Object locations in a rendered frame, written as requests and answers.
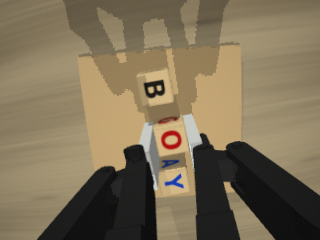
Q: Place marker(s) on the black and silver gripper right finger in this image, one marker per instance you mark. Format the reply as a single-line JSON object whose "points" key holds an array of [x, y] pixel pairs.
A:
{"points": [[286, 207]]}

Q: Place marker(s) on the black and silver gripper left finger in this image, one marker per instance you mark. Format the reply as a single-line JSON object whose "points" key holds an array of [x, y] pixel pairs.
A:
{"points": [[86, 216]]}

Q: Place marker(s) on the tan flat mat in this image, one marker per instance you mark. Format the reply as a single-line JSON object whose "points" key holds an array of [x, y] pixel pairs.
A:
{"points": [[206, 82]]}

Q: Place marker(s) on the beige letter block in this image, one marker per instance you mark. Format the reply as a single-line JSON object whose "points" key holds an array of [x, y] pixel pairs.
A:
{"points": [[170, 135], [155, 87], [173, 177]]}

